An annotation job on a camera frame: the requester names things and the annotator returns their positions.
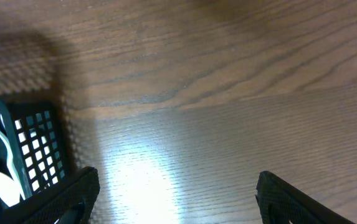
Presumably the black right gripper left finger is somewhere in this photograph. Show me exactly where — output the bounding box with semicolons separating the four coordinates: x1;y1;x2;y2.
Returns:
0;167;100;223

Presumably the white plastic fork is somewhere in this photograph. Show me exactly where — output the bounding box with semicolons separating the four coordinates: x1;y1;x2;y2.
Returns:
0;131;26;200

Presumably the dark green plastic basket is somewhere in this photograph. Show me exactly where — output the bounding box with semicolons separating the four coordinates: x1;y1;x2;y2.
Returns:
0;100;72;213

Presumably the white plastic spoon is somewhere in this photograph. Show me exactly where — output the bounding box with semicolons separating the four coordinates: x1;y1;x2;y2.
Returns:
0;172;21;207

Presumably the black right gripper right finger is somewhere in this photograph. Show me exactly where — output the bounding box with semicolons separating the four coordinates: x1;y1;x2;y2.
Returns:
255;171;353;224

